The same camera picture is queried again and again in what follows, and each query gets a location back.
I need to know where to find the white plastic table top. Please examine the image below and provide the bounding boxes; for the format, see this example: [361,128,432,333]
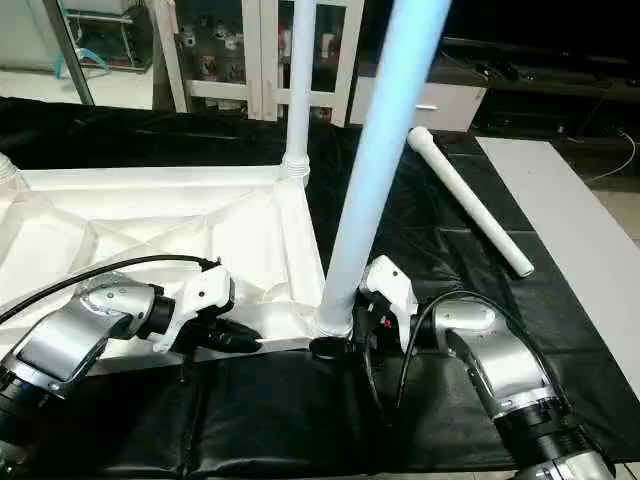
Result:
[0,164,332,377]

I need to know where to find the black plastic mat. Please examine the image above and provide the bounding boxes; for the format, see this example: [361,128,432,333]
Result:
[0,95,627,477]

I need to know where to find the white side board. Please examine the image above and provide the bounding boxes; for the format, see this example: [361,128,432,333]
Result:
[475,137,640,353]

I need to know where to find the white drawer unit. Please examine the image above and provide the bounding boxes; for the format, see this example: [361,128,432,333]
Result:
[350,75,489,134]

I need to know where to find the white glass door cabinet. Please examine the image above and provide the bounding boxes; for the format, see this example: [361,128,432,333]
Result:
[150,0,366,126]

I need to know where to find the teal small stool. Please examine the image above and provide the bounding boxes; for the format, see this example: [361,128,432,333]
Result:
[54,50,111,80]

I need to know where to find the grey metal storage rack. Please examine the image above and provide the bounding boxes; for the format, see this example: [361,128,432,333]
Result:
[60,0,157,71]

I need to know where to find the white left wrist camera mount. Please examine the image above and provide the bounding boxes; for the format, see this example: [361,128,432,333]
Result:
[150,265,237,354]

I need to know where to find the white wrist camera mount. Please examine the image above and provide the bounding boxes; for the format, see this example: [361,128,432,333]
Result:
[358,256,419,354]
[150,265,237,354]

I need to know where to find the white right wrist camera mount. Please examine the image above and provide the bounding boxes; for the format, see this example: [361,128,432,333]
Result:
[358,256,419,354]

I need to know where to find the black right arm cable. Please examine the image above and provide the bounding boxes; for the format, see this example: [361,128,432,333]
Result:
[360,290,547,413]

